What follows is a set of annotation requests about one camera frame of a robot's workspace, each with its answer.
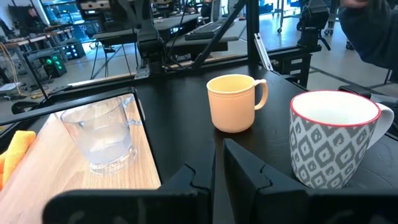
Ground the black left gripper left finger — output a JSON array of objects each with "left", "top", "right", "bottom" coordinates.
[{"left": 157, "top": 138, "right": 216, "bottom": 192}]

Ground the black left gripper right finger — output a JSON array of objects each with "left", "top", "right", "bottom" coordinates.
[{"left": 223, "top": 138, "right": 309, "bottom": 224}]

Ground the beige ceramic mug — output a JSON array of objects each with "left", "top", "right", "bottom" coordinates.
[{"left": 206, "top": 73, "right": 269, "bottom": 134}]

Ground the grey white patterned mug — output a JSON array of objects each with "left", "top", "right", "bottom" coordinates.
[{"left": 289, "top": 90, "right": 396, "bottom": 190}]

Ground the clear glass mug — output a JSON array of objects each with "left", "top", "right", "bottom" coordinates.
[{"left": 59, "top": 94, "right": 144, "bottom": 175}]

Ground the black keyboard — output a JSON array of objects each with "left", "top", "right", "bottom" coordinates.
[{"left": 184, "top": 21, "right": 225, "bottom": 42}]

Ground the grey desk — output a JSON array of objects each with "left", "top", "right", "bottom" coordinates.
[
  {"left": 92, "top": 14, "right": 200, "bottom": 46},
  {"left": 165, "top": 19, "right": 249, "bottom": 53}
]

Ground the light wooden board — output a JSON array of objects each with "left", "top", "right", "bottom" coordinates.
[{"left": 0, "top": 86, "right": 163, "bottom": 224}]

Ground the computer with green lights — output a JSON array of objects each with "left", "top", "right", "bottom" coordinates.
[{"left": 42, "top": 53, "right": 68, "bottom": 79}]

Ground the orange cloth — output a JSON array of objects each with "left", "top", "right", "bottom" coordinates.
[{"left": 0, "top": 130, "right": 37, "bottom": 192}]

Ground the person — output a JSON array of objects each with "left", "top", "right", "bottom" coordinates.
[{"left": 338, "top": 0, "right": 398, "bottom": 72}]

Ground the white frame bracket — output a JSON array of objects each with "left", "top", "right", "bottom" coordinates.
[{"left": 253, "top": 32, "right": 274, "bottom": 72}]

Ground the black aluminium table frame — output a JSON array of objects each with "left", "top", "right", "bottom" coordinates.
[{"left": 0, "top": 0, "right": 313, "bottom": 125}]

